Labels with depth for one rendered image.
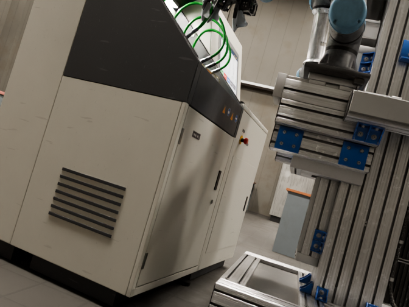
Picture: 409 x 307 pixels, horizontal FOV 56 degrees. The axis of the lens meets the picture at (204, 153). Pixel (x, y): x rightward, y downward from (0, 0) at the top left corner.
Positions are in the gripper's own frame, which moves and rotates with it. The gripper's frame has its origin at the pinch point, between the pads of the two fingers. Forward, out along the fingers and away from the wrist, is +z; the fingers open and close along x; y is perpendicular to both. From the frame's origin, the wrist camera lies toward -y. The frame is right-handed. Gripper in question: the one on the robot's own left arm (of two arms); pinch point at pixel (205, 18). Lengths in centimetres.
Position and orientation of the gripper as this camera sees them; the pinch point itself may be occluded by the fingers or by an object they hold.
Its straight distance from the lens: 177.8
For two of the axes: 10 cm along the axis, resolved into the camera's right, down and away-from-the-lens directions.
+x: 8.3, 0.4, 5.5
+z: -4.5, 6.4, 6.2
